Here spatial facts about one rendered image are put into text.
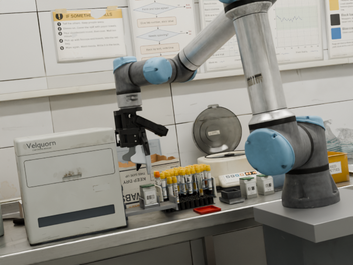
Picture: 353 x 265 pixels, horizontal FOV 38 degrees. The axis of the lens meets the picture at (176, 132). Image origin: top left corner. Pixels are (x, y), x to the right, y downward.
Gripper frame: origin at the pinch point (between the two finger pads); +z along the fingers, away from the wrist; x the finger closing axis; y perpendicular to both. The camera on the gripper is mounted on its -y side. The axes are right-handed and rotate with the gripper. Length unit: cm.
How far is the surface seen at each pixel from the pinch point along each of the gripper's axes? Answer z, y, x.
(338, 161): 7, -69, 2
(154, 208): 11.2, -0.6, 3.5
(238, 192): 11.9, -30.6, -0.1
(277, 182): 12, -49, -6
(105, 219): 11.5, 14.8, 4.7
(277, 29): -48, -87, -58
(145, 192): 6.1, 1.5, 2.4
